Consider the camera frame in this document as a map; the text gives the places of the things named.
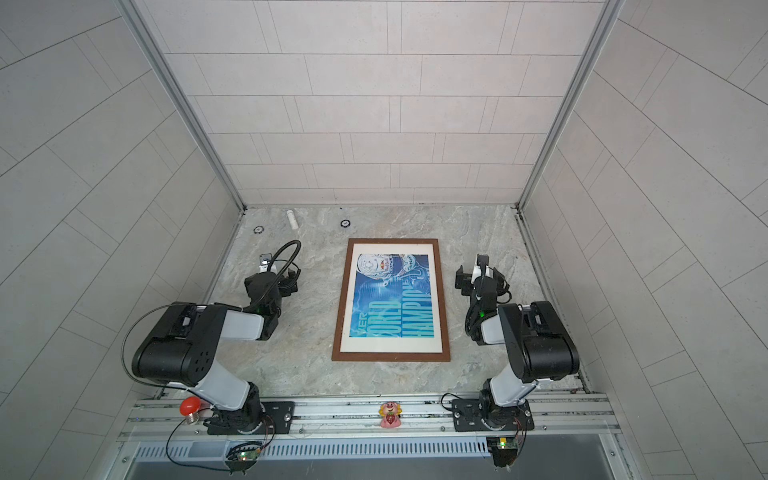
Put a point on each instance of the right circuit board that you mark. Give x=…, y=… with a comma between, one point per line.
x=504, y=451

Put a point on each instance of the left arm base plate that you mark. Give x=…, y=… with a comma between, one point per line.
x=253, y=418

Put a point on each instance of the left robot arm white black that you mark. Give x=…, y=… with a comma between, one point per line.
x=180, y=351

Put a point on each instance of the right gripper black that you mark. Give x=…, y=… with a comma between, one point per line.
x=468, y=280

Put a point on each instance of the blue poster with white mat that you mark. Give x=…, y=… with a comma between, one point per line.
x=392, y=297

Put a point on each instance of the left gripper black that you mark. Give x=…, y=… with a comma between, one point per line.
x=287, y=287

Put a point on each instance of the white cylinder tube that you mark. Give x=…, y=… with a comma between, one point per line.
x=292, y=219

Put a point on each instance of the white mat board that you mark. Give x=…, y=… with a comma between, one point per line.
x=393, y=345

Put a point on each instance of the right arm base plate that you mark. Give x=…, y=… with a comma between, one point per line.
x=472, y=415

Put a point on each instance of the red emergency stop button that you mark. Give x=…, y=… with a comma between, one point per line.
x=190, y=409

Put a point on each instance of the brown wooden picture frame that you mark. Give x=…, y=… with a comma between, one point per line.
x=336, y=354

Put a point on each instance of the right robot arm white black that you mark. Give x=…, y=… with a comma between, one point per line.
x=538, y=347

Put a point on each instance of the left circuit board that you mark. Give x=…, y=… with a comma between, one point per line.
x=240, y=458

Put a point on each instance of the circuit board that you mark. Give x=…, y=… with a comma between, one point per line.
x=240, y=458
x=504, y=451

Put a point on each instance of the pink toy figurine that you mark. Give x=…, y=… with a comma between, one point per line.
x=391, y=415

